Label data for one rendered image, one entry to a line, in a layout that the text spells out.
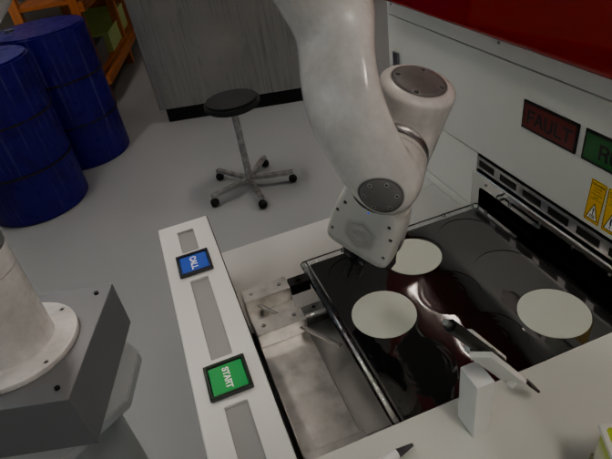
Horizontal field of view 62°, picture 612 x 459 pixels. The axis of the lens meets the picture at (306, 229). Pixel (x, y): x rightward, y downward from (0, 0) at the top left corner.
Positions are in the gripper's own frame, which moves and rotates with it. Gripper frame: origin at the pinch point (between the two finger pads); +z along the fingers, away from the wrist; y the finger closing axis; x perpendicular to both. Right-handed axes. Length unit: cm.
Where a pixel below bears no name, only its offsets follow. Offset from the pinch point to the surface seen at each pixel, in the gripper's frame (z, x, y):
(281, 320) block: 9.8, -9.2, -5.5
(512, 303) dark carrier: 0.6, 10.5, 22.1
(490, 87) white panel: -14.5, 38.6, 1.0
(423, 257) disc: 6.1, 14.9, 6.8
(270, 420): 0.6, -26.3, 4.4
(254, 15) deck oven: 104, 225, -193
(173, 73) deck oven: 149, 185, -230
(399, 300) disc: 5.8, 3.6, 7.7
